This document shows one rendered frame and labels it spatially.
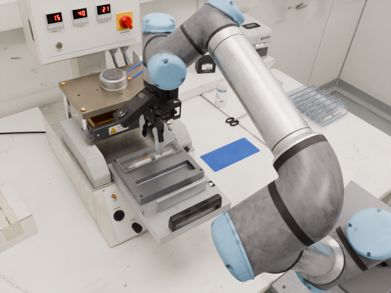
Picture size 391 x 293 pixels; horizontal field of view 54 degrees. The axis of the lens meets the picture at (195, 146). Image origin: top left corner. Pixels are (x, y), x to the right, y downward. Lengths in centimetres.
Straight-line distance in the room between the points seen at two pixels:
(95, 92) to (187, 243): 52
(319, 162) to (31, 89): 136
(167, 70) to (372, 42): 271
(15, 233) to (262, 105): 83
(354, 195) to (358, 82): 233
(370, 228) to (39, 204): 97
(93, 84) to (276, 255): 78
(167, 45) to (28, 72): 100
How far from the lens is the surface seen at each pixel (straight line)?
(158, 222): 96
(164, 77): 77
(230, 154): 148
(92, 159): 109
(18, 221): 120
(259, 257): 62
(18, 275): 120
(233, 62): 69
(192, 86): 177
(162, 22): 85
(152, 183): 103
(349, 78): 352
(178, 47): 77
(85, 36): 122
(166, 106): 96
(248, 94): 66
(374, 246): 97
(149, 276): 114
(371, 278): 120
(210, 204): 96
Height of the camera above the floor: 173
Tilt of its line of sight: 41 degrees down
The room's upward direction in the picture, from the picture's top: 5 degrees clockwise
